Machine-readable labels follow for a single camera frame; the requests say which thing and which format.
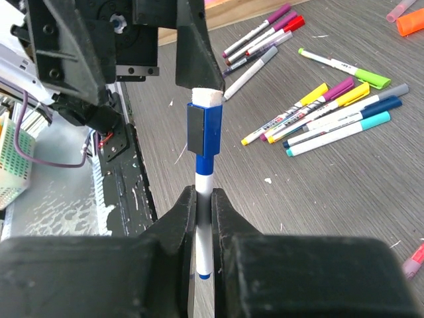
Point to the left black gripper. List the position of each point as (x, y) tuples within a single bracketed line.
[(79, 47)]

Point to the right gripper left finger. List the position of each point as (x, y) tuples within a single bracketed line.
[(150, 275)]

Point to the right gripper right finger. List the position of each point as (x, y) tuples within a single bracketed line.
[(258, 275)]

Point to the blue cap white marker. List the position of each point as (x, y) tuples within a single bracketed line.
[(204, 118)]

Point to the orange cap marker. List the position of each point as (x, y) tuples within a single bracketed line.
[(346, 99)]

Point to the orange highlighter cap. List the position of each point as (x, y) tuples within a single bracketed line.
[(411, 22)]

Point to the pink pen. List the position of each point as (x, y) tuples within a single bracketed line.
[(412, 265)]

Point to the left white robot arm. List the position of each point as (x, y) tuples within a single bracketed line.
[(101, 118)]

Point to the wooden clothes rack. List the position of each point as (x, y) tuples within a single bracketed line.
[(232, 13)]

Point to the dark purple marker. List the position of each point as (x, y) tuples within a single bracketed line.
[(262, 50)]

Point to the white grey marker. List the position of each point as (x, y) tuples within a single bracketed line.
[(264, 59)]

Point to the magenta cap marker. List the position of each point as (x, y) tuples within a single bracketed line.
[(267, 22), (268, 31)]

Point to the red cap marker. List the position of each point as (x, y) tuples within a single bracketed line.
[(290, 27)]

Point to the yellow cap marker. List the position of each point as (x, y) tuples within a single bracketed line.
[(323, 88)]

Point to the grey cap marker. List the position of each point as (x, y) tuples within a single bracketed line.
[(344, 112)]

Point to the white perforated basket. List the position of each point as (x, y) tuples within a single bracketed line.
[(15, 170)]

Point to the teal cap marker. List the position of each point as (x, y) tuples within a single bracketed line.
[(339, 134)]

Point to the green cap white marker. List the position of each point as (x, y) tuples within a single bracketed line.
[(375, 80)]

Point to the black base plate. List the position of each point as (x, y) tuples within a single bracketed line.
[(126, 189)]

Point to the slotted cable duct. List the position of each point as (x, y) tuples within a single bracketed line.
[(101, 209)]

